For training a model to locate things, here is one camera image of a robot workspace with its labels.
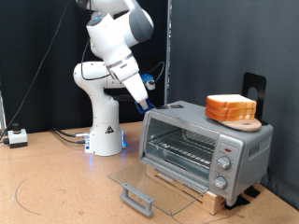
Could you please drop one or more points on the black foam pad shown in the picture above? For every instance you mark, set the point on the black foam pad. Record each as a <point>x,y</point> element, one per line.
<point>236,202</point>
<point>252,191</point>

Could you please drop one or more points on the emergency stop button box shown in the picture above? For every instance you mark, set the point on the emergency stop button box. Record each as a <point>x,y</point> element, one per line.
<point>17,137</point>

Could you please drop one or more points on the silver oven knob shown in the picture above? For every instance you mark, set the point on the silver oven knob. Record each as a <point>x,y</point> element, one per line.
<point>224,162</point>
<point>220,182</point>

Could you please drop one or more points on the silver toaster oven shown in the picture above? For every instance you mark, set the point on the silver toaster oven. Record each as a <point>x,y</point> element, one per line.
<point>246,149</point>

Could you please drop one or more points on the black backdrop curtain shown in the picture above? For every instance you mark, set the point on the black backdrop curtain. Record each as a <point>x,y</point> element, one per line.
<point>46,102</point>

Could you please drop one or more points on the black metal bookend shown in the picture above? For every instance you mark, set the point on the black metal bookend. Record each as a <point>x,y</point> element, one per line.
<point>261,84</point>

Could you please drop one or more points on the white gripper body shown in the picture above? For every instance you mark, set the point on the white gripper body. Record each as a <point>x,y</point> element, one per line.
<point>130,77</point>

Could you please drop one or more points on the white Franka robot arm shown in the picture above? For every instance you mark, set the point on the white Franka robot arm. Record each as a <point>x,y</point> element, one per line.
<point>102,118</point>

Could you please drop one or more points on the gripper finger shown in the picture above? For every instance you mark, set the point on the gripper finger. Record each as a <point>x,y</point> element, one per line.
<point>143,104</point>

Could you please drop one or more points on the vertical metal pole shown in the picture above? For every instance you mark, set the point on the vertical metal pole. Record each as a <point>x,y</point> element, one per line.
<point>168,31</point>

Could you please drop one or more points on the metal frame bar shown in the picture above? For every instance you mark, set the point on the metal frame bar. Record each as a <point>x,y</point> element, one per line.
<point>2,115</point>

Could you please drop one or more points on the slatted wooden block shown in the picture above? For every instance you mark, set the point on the slatted wooden block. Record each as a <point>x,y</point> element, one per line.
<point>215,202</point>

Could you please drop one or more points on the round wooden serving board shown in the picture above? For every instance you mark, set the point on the round wooden serving board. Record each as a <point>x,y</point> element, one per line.
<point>246,126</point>

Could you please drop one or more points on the grey backdrop curtain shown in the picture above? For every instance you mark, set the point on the grey backdrop curtain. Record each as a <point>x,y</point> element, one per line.
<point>224,46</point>

